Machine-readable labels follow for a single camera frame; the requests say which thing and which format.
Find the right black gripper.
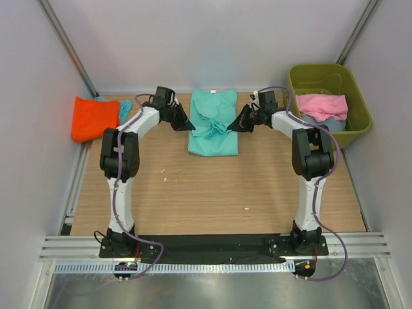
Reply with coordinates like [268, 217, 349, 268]
[228, 104, 265, 133]

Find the teal t shirt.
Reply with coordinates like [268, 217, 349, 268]
[188, 89, 238, 157]

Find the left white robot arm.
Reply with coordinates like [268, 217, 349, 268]
[99, 86, 195, 258]

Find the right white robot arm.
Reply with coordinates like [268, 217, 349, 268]
[228, 89, 335, 256]

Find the light blue folded t shirt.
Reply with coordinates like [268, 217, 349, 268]
[89, 97, 133, 128]

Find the pink t shirt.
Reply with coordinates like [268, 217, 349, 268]
[296, 93, 348, 122]

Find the olive green plastic bin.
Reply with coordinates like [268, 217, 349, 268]
[288, 63, 372, 149]

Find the grey blue t shirt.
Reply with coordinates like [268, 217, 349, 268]
[302, 115, 346, 132]

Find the orange folded t shirt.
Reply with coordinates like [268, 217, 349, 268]
[71, 97, 120, 143]

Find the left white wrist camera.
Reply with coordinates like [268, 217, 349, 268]
[171, 94, 180, 106]

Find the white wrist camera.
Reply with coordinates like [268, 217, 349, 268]
[250, 90, 259, 107]
[171, 94, 180, 106]

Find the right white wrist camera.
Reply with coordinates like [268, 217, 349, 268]
[250, 90, 259, 107]

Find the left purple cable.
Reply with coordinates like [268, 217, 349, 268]
[111, 93, 164, 279]

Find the purple cable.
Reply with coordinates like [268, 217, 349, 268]
[111, 93, 164, 279]
[254, 86, 349, 284]

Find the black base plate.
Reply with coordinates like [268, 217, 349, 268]
[99, 234, 329, 258]

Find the slotted cable duct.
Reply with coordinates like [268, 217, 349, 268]
[53, 260, 295, 275]

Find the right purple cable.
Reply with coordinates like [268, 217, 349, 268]
[254, 86, 349, 284]

